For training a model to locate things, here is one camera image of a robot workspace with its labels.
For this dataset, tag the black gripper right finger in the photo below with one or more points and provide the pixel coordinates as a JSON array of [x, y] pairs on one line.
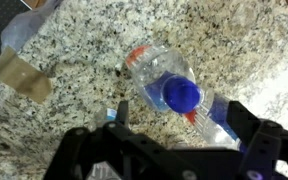
[[262, 139]]

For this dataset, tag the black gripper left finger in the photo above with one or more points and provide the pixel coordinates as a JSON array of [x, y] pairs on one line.
[[132, 156]]

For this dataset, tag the clear water bottle blue cap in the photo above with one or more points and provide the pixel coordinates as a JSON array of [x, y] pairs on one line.
[[210, 120]]

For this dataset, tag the water bottle with red label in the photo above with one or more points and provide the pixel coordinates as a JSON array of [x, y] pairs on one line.
[[164, 78]]

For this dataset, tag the clear plastic bag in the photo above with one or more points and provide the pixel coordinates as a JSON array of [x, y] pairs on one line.
[[25, 25]]

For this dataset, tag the beige masking tape strip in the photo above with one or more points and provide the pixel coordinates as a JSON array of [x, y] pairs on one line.
[[23, 77]]

